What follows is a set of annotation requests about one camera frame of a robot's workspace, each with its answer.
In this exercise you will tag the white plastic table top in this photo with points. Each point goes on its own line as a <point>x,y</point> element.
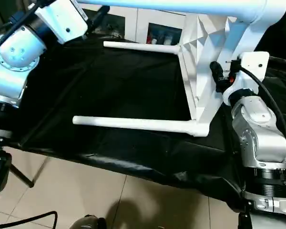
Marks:
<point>205,59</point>

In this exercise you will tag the white plastic table leg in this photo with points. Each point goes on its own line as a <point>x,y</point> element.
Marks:
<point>138,46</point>
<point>133,124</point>
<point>181,4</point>

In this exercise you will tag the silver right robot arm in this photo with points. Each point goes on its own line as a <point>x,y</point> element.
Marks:
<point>259,138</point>

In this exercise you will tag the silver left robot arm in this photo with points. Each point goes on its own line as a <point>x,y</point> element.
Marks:
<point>14,52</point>

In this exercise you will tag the white sideboard cabinet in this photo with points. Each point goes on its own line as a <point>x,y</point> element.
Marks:
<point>133,23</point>

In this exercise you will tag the red bottle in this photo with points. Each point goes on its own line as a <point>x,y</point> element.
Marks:
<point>149,38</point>

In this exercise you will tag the white printed mug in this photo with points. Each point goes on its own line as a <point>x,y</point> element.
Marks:
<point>167,39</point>

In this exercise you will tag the long black bar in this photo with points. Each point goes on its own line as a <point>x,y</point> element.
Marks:
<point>282,60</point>

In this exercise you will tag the small white cup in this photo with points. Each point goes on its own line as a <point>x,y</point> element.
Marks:
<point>155,41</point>

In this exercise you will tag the black shiny mat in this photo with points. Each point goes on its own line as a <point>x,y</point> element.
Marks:
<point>109,95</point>

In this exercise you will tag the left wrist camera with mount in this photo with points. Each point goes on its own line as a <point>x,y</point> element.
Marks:
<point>62,21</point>

